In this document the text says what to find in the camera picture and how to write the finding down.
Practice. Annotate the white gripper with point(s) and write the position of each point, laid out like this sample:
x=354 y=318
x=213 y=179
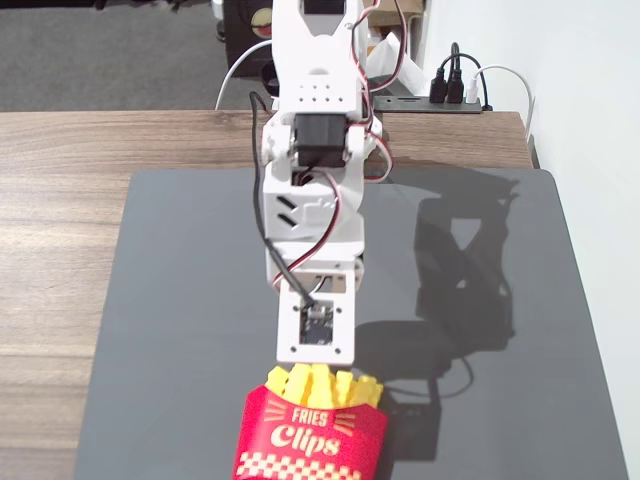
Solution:
x=278 y=264

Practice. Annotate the red fries clips box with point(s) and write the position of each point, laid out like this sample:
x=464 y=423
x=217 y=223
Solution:
x=310 y=440

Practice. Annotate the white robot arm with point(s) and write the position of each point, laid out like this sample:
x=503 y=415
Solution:
x=315 y=85

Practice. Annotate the yellow fry clip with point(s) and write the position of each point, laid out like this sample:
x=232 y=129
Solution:
x=322 y=385
x=344 y=389
x=299 y=384
x=278 y=380
x=367 y=391

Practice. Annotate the black power strip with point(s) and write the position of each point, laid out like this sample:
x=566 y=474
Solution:
x=400 y=104

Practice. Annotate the grey desk mat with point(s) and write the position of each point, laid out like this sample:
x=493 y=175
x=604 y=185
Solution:
x=175 y=300

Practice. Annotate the black cabinet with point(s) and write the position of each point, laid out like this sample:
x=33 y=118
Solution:
x=240 y=40

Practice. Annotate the brown cardboard box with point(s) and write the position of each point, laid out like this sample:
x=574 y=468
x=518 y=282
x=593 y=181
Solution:
x=400 y=10

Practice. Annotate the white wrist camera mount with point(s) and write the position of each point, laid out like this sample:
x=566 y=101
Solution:
x=290 y=330

